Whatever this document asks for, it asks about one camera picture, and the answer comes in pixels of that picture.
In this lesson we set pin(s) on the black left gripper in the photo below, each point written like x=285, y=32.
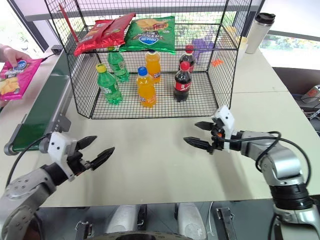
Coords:
x=77, y=162

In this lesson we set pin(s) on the person's bare hand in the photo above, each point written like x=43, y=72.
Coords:
x=12, y=53

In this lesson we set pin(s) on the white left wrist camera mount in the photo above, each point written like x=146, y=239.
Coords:
x=58, y=147

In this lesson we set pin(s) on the green conveyor belt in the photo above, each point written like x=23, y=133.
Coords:
x=42, y=107

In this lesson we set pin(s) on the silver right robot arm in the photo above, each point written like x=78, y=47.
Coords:
x=282, y=165

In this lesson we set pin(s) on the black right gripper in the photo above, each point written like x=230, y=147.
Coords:
x=217, y=140

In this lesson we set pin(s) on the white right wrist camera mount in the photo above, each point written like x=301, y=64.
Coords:
x=228, y=120

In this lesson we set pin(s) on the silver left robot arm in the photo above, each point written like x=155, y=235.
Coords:
x=22, y=192

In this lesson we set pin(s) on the white tumbler black lid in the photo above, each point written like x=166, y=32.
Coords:
x=257, y=35

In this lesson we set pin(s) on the purple plastic object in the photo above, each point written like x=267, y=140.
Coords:
x=202, y=47

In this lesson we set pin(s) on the red chip bag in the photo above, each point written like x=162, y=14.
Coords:
x=117, y=30
x=90, y=40

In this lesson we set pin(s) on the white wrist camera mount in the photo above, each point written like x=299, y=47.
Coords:
x=228, y=120
x=58, y=147

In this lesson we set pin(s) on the green chip bag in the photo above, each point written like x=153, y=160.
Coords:
x=150, y=32

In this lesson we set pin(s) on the silver rounded robot leg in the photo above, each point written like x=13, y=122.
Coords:
x=122, y=220
x=191, y=221

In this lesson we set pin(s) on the small orange object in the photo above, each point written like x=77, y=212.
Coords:
x=217, y=62

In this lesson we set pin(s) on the black metal bracket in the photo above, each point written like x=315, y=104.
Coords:
x=83, y=230
x=226, y=220

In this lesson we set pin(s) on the dark round robot base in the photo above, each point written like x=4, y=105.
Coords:
x=140, y=237

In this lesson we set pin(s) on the pink chip bag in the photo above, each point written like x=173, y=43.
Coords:
x=15, y=80

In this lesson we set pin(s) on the red stick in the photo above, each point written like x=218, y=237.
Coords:
x=68, y=22

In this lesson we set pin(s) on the orange soda bottle blue cap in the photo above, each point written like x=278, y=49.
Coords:
x=146, y=88
x=153, y=66

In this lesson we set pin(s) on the grey device orange display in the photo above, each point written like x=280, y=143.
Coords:
x=312, y=93

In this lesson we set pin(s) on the cola bottle red cap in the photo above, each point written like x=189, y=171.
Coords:
x=182, y=83
x=188, y=58

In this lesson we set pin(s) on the small black box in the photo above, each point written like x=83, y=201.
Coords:
x=56, y=49

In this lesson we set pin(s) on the green soda bottle yellow cap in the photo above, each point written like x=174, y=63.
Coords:
x=108, y=86

